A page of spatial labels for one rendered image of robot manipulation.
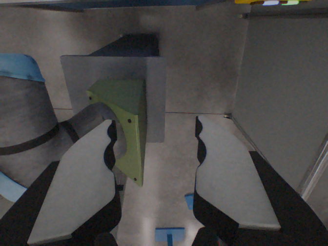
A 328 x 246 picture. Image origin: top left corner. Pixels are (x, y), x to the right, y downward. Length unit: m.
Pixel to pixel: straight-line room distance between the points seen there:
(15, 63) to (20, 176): 0.18
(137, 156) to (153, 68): 0.28
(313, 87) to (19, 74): 1.04
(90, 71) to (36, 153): 0.31
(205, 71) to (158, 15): 0.57
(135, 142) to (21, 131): 0.19
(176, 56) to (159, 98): 1.02
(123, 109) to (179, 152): 1.68
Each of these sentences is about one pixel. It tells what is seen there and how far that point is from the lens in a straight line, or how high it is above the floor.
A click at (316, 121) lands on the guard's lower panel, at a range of 1.04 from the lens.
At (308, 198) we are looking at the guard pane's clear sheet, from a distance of 1.17.
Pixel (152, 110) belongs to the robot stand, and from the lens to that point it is 0.60.
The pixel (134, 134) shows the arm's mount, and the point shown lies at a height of 1.23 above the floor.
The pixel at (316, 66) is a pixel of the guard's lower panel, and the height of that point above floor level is 0.78.
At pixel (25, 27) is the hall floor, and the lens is 1.82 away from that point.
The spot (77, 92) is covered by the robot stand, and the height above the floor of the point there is 1.00.
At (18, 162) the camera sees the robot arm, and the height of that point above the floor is 1.32.
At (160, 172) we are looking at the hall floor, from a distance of 2.20.
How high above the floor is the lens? 1.54
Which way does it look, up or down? 60 degrees down
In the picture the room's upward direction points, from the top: 175 degrees clockwise
